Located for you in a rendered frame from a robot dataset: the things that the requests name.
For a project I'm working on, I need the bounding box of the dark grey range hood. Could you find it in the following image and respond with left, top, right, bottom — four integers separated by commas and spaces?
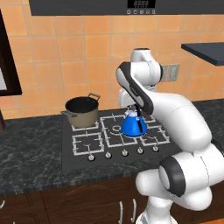
28, 0, 224, 17

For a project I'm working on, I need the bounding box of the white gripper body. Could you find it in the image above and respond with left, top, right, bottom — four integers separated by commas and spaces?
117, 87, 141, 110

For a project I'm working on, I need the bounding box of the dark grey gas hob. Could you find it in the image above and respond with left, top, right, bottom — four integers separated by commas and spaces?
60, 108, 184, 173

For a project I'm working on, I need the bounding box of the tan pot with black inside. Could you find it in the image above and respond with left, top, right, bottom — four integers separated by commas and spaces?
59, 92, 102, 129

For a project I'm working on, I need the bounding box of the dark grey wall shelf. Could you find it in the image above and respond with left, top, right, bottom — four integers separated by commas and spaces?
180, 41, 224, 67

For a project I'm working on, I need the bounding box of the grey wall outlet plate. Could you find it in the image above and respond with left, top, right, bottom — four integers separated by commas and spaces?
160, 63, 180, 83

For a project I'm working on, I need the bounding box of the blue kettle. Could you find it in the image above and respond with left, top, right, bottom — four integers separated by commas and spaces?
120, 108, 149, 139

